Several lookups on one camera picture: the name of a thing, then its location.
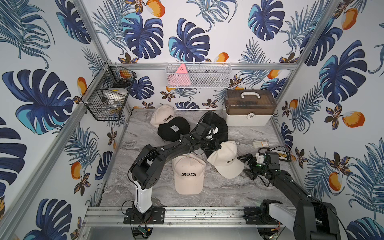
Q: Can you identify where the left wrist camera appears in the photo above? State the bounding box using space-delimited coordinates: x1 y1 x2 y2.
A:
207 127 219 139

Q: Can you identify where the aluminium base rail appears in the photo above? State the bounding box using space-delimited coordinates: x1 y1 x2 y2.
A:
83 207 279 228

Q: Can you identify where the cream colorado cap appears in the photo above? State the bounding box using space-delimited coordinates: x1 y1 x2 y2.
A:
150 105 176 128
172 154 206 195
207 141 244 179

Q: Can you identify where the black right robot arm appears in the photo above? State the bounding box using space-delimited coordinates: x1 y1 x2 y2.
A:
237 151 341 240

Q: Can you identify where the clear wall shelf basket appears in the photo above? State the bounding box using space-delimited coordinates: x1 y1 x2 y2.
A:
165 63 232 89

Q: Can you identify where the cream Colorado cap back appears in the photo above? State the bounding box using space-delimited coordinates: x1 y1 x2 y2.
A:
150 105 176 128

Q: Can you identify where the black cap right rear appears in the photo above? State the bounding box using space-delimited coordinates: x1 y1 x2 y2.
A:
198 111 229 144

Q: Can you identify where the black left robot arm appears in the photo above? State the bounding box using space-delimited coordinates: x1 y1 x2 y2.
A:
127 122 221 214

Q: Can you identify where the black wire basket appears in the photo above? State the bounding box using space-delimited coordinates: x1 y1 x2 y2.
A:
81 62 137 122

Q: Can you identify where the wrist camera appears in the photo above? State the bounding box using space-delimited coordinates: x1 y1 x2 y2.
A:
255 153 265 164
207 127 219 139

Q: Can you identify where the small beige card box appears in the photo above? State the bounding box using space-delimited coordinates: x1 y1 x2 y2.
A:
253 141 269 149

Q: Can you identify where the black board with connectors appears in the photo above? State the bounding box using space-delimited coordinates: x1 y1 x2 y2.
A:
276 151 292 163

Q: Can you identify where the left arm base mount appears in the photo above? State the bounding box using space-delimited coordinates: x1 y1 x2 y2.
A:
124 207 166 225

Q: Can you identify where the pink triangle card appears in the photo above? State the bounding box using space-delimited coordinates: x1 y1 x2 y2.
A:
168 64 191 87

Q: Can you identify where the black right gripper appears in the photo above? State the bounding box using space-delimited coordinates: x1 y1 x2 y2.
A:
236 153 268 178

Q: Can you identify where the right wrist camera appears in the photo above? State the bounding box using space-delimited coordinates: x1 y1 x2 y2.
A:
255 153 265 164

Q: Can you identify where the brown lid storage box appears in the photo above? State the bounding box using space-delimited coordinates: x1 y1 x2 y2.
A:
224 90 277 127

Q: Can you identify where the black cap with white label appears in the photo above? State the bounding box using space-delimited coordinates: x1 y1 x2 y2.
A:
158 117 191 142

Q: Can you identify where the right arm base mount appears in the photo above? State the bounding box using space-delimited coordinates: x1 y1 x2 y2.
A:
243 200 283 225

